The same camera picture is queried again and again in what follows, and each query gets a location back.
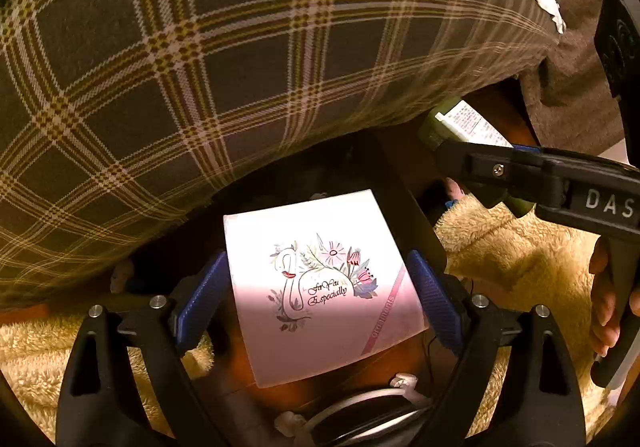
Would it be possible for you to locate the pink gift box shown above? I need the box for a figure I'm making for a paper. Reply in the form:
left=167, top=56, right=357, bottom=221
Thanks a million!
left=224, top=190, right=428, bottom=389

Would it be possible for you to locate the person's right hand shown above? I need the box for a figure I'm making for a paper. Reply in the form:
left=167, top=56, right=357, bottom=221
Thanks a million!
left=589, top=237, right=620, bottom=357

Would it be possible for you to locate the brown curtain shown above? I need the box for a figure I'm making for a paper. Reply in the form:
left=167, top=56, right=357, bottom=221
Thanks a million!
left=520, top=0, right=624, bottom=156

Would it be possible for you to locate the yellow fluffy rug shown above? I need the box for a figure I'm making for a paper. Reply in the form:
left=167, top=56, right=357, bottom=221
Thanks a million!
left=1, top=196, right=616, bottom=437

